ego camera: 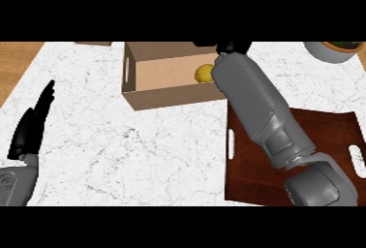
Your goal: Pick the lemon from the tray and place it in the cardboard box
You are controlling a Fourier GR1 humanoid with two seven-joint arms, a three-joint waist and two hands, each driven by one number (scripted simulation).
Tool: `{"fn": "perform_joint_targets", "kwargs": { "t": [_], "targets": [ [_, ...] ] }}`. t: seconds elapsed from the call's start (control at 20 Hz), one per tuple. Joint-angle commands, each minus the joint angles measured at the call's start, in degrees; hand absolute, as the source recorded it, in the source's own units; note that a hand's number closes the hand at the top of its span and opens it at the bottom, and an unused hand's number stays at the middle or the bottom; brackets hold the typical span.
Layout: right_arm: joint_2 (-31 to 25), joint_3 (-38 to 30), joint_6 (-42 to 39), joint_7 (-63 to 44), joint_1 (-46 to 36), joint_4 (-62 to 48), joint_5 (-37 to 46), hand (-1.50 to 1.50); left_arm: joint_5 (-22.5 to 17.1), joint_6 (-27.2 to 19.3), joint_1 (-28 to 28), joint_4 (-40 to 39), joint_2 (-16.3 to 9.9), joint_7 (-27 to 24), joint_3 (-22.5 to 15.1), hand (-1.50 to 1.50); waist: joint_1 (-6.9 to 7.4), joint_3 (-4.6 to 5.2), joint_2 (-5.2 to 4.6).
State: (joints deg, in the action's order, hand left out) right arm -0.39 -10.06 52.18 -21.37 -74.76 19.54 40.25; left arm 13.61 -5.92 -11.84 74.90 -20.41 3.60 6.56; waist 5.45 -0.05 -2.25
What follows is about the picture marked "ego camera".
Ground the dark wooden tray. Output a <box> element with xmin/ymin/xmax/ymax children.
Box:
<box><xmin>222</xmin><ymin>102</ymin><xmax>366</xmax><ymax>207</ymax></box>

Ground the yellow lemon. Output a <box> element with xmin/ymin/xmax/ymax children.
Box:
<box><xmin>193</xmin><ymin>63</ymin><xmax>216</xmax><ymax>84</ymax></box>

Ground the grey plant pot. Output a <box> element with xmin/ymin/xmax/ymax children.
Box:
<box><xmin>302</xmin><ymin>41</ymin><xmax>366</xmax><ymax>64</ymax></box>

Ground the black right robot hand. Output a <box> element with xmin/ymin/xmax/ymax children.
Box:
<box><xmin>191</xmin><ymin>41</ymin><xmax>252</xmax><ymax>56</ymax></box>

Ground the brown cardboard box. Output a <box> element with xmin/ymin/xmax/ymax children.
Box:
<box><xmin>119</xmin><ymin>41</ymin><xmax>228</xmax><ymax>111</ymax></box>

